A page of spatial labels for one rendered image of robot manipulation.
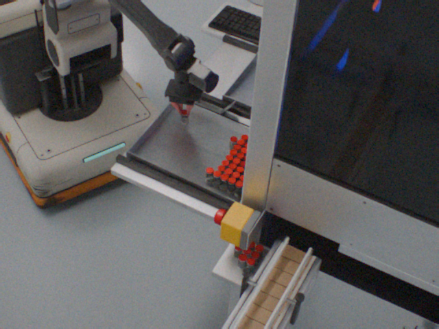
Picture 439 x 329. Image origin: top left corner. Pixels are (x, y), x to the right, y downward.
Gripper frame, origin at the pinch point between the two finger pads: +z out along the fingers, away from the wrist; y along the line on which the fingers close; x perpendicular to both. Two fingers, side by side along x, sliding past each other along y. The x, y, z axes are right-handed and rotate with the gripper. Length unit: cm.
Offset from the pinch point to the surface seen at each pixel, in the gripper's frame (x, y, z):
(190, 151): -10.8, 4.4, 4.2
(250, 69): 28.6, 14.0, 5.2
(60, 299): -21, -44, 91
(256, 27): 58, 11, 11
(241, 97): 15.0, 13.9, 4.9
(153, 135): -7.3, -7.3, 4.1
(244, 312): -62, 30, -5
